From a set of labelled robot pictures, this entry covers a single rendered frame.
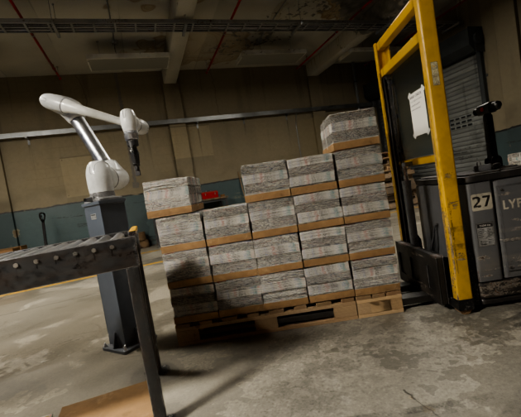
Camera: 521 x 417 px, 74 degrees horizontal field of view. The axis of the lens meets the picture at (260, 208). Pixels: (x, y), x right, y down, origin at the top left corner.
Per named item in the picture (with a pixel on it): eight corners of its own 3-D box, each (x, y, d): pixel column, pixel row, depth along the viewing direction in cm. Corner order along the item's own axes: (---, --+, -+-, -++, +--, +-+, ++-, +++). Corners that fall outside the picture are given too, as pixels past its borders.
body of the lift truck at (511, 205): (425, 280, 269) (411, 179, 265) (495, 268, 268) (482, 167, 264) (481, 311, 200) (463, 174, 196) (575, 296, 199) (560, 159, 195)
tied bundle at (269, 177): (247, 202, 251) (242, 170, 250) (287, 195, 251) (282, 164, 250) (245, 203, 214) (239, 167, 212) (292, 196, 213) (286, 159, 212)
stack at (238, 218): (190, 323, 257) (170, 214, 253) (345, 299, 255) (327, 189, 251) (177, 347, 219) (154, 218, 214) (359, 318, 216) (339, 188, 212)
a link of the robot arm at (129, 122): (134, 129, 225) (143, 131, 238) (130, 105, 224) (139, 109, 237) (119, 131, 226) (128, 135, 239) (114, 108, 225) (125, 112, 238)
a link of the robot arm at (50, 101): (61, 93, 229) (74, 98, 242) (36, 87, 230) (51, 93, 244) (57, 113, 230) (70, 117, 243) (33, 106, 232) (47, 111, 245)
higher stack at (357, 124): (344, 299, 255) (317, 126, 248) (384, 293, 254) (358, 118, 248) (358, 318, 216) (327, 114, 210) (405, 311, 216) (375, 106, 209)
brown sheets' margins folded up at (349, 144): (341, 280, 254) (321, 150, 249) (380, 274, 253) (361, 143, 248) (355, 296, 216) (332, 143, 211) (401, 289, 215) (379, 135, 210)
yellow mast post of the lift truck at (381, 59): (404, 270, 272) (372, 45, 262) (415, 268, 271) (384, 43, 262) (409, 272, 262) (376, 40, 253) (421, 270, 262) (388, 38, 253)
